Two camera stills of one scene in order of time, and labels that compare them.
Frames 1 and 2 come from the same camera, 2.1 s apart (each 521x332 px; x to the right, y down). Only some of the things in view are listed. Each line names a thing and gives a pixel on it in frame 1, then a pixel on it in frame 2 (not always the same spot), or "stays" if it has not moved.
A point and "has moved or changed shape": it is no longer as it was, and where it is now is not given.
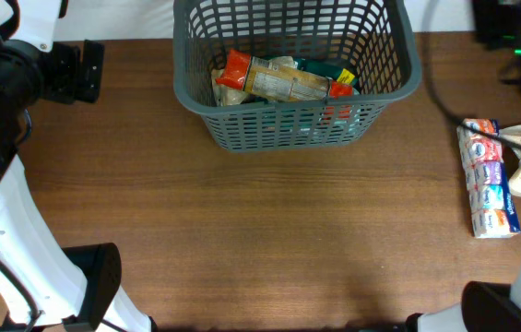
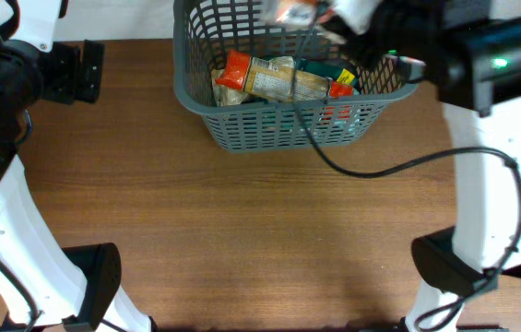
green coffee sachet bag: [329, 68] stays
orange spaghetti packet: [255, 76] stays
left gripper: [92, 70] stays
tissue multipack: [493, 212] has moved or changed shape
